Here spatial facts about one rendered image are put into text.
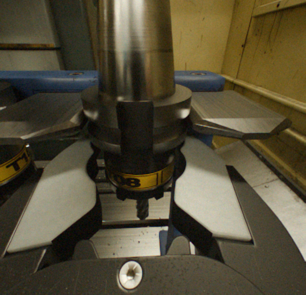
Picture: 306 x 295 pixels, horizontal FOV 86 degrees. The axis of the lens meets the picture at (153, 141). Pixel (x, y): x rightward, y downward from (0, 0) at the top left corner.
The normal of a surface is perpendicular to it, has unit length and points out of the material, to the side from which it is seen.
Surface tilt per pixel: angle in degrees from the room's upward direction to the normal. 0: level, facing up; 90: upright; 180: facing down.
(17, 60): 90
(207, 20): 90
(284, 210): 24
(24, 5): 90
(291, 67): 90
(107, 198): 0
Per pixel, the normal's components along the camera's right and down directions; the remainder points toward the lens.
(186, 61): 0.05, 0.51
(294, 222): -0.40, -0.78
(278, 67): -1.00, -0.01
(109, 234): 0.00, -0.86
